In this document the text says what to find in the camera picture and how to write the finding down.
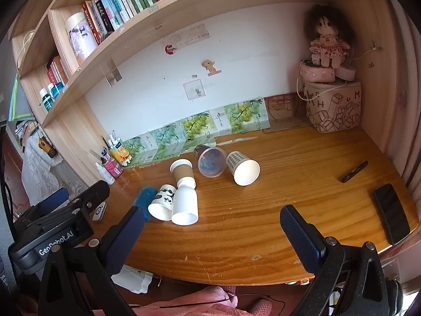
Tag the metal wall bracket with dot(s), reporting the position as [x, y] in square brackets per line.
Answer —
[111, 71]

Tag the person's pink clothing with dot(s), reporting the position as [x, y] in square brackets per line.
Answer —
[197, 304]

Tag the pink tube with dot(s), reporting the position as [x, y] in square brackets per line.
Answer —
[113, 169]

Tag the white round device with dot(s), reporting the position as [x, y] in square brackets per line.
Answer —
[347, 72]

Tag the blue sponge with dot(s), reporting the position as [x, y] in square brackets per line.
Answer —
[143, 200]

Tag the green framed board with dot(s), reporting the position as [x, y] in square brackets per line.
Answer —
[16, 102]

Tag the yellow duck sticker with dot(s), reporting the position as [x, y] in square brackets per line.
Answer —
[210, 66]

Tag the pink square wall note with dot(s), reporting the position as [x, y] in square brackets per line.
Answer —
[194, 89]

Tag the grape print tissue box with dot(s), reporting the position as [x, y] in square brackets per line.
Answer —
[139, 148]
[197, 123]
[243, 113]
[166, 136]

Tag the white lace cloth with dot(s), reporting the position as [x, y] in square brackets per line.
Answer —
[39, 168]

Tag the white floral cylinder container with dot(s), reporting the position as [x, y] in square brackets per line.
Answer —
[80, 36]

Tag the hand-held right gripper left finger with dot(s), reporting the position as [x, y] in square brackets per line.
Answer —
[126, 237]

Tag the brown cup with white lid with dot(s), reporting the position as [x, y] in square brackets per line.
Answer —
[182, 171]

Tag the black smartphone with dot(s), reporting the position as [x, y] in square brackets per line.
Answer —
[391, 212]

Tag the white cup with black print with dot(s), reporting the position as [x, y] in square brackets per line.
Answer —
[159, 207]

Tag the white crumpled paper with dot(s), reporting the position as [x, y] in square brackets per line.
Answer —
[131, 278]

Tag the red wall sticker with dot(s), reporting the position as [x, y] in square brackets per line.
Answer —
[170, 49]

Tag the small white device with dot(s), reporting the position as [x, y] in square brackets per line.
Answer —
[98, 210]

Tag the black marker pen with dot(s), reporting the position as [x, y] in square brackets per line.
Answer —
[354, 171]

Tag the wooden bookshelf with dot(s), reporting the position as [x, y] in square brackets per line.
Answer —
[148, 36]

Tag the stack of red books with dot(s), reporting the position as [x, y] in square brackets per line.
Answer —
[56, 70]

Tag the pale curtain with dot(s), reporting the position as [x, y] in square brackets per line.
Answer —
[406, 89]

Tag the teal bottle with white cap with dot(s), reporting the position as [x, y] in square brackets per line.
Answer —
[56, 91]
[46, 99]

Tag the small white bottle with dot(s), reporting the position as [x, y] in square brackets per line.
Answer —
[105, 173]

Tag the rag doll with dark hair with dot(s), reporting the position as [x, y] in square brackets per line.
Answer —
[327, 39]

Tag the clear plastic cup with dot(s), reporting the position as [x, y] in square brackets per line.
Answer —
[210, 164]

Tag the paper wall note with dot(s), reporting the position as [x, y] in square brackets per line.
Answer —
[194, 38]

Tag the pink oval box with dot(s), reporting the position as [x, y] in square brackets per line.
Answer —
[317, 72]

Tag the pink printed box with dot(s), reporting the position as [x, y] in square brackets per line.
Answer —
[279, 107]

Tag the white plastic cup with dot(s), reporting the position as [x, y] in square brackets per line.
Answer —
[184, 204]

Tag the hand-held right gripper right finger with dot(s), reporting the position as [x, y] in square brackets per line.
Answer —
[302, 237]

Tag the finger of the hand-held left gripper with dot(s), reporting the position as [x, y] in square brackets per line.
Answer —
[49, 202]
[92, 192]

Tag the checkered paper cup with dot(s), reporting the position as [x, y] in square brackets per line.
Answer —
[245, 171]

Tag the row of books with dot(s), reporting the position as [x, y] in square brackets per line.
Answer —
[131, 0]

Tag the metal ruler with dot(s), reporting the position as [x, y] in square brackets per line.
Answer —
[97, 155]

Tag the printed fabric storage box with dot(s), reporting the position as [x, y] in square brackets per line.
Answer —
[334, 108]

